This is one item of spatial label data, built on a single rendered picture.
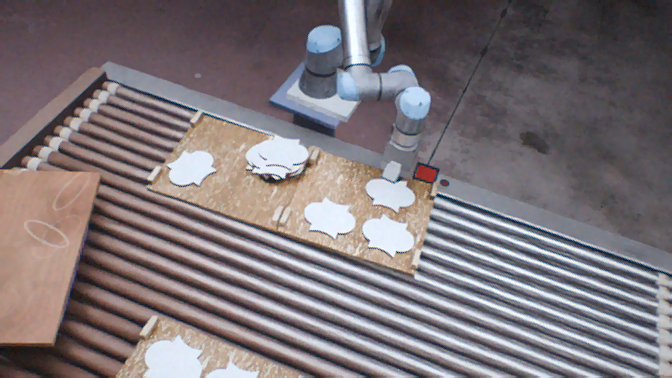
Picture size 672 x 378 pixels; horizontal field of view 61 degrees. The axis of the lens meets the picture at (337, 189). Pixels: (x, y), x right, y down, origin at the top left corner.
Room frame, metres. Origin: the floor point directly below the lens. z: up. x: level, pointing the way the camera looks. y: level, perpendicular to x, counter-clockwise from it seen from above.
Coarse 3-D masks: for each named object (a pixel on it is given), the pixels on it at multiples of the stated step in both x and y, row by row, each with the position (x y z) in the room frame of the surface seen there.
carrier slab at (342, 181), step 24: (312, 168) 1.22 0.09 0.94; (336, 168) 1.24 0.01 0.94; (360, 168) 1.26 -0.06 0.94; (312, 192) 1.13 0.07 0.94; (336, 192) 1.14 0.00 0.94; (360, 192) 1.16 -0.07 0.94; (360, 216) 1.06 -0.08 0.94; (408, 216) 1.10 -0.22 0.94; (312, 240) 0.95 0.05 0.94; (336, 240) 0.96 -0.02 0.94; (360, 240) 0.98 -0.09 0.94; (384, 264) 0.91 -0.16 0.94; (408, 264) 0.92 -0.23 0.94
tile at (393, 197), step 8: (368, 184) 1.19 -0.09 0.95; (376, 184) 1.19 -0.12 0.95; (384, 184) 1.20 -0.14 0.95; (392, 184) 1.20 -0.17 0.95; (400, 184) 1.21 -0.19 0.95; (368, 192) 1.15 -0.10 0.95; (376, 192) 1.16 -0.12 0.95; (384, 192) 1.16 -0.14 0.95; (392, 192) 1.17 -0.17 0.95; (400, 192) 1.18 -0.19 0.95; (408, 192) 1.18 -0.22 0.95; (376, 200) 1.13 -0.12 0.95; (384, 200) 1.13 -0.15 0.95; (392, 200) 1.14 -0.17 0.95; (400, 200) 1.14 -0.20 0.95; (408, 200) 1.15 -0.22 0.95; (392, 208) 1.11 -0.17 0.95; (400, 208) 1.12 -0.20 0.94
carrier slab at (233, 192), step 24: (216, 120) 1.37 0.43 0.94; (192, 144) 1.24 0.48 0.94; (216, 144) 1.26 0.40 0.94; (240, 144) 1.28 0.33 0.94; (168, 168) 1.13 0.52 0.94; (216, 168) 1.16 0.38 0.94; (240, 168) 1.17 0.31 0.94; (168, 192) 1.04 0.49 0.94; (192, 192) 1.05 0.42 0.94; (216, 192) 1.06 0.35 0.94; (240, 192) 1.08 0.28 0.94; (264, 192) 1.10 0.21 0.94; (288, 192) 1.11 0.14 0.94; (240, 216) 0.99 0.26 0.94; (264, 216) 1.01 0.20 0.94
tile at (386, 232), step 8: (384, 216) 1.07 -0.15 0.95; (368, 224) 1.03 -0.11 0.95; (376, 224) 1.04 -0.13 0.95; (384, 224) 1.04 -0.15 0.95; (392, 224) 1.05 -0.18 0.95; (400, 224) 1.05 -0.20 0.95; (368, 232) 1.00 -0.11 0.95; (376, 232) 1.01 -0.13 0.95; (384, 232) 1.01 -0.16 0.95; (392, 232) 1.02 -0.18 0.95; (400, 232) 1.02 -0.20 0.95; (408, 232) 1.03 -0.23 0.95; (368, 240) 0.98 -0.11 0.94; (376, 240) 0.98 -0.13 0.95; (384, 240) 0.98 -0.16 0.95; (392, 240) 0.99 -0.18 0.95; (400, 240) 0.99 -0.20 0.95; (408, 240) 1.00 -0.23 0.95; (368, 248) 0.95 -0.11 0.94; (376, 248) 0.96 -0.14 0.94; (384, 248) 0.96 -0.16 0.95; (392, 248) 0.96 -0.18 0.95; (400, 248) 0.97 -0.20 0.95; (408, 248) 0.97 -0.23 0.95; (392, 256) 0.93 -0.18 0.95
